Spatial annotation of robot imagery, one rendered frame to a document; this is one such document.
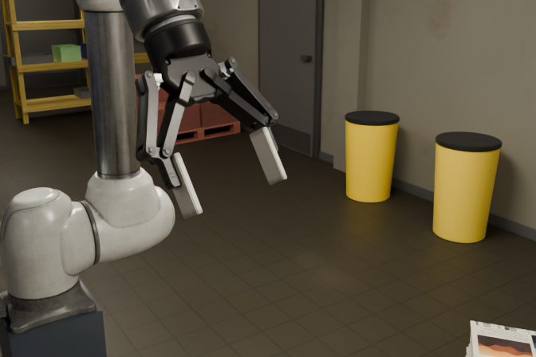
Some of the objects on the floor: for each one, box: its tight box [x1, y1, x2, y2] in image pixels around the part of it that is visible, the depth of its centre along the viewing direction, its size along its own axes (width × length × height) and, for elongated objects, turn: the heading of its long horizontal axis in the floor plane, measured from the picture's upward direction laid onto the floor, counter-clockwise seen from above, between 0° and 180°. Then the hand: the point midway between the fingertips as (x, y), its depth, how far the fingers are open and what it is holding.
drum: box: [433, 131, 502, 243], centre depth 402 cm, size 44×44×71 cm
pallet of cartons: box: [135, 73, 240, 145], centre depth 683 cm, size 85×119×72 cm
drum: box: [345, 111, 400, 202], centre depth 477 cm, size 44×45×70 cm
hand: (235, 189), depth 66 cm, fingers open, 13 cm apart
